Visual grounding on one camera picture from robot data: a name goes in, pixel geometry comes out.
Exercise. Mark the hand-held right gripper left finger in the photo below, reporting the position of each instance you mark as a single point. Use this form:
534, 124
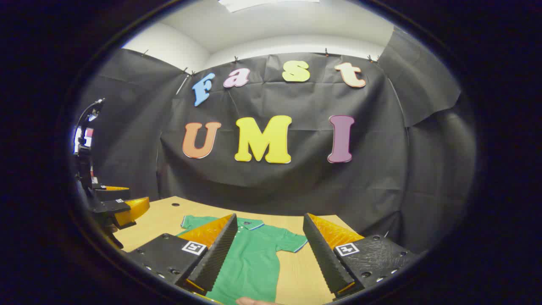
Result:
216, 258

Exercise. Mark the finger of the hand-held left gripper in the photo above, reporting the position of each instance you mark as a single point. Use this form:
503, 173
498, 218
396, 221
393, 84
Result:
112, 194
110, 207

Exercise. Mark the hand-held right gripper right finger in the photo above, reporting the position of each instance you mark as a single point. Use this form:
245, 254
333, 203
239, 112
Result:
324, 258

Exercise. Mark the green T-shirt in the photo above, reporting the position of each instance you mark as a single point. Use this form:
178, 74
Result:
254, 262

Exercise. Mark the computer monitor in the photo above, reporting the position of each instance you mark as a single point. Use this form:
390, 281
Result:
78, 140

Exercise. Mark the black backdrop cloth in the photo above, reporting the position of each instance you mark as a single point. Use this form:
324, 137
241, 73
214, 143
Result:
275, 186

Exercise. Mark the ceiling light panel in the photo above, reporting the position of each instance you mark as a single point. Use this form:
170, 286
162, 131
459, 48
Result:
266, 4

